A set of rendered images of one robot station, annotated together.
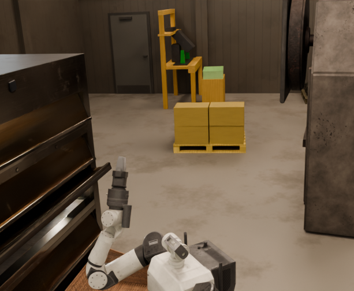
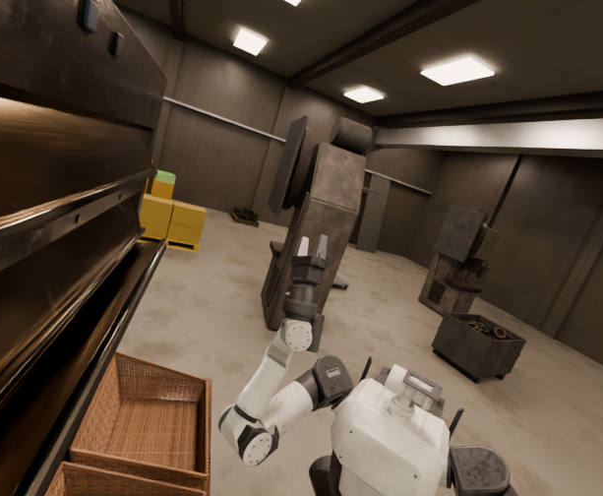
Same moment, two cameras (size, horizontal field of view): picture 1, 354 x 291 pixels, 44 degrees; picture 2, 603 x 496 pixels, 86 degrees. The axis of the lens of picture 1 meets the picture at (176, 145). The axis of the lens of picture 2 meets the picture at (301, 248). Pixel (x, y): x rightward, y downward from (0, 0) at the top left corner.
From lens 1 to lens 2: 1.42 m
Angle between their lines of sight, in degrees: 35
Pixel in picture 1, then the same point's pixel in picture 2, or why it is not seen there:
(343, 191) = not seen: hidden behind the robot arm
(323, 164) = not seen: hidden behind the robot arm
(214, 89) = (163, 192)
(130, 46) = not seen: hidden behind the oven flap
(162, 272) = (391, 430)
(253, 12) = (207, 140)
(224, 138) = (182, 236)
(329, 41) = (326, 176)
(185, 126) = (146, 217)
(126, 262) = (295, 408)
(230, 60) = (177, 171)
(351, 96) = (333, 223)
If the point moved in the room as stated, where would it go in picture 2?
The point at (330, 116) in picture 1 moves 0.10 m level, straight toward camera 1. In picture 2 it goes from (314, 236) to (316, 238)
